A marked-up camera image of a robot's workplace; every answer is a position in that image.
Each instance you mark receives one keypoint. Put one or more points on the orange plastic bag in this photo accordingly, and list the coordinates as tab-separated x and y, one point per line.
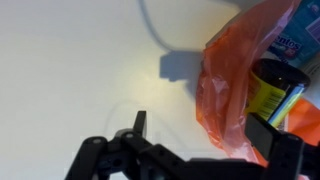
223	100

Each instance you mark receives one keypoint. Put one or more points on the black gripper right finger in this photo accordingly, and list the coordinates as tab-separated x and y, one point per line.
286	156

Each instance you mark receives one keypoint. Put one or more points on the blue mentos pack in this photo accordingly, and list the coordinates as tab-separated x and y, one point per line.
300	33

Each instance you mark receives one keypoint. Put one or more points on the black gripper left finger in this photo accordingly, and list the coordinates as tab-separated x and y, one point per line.
133	156

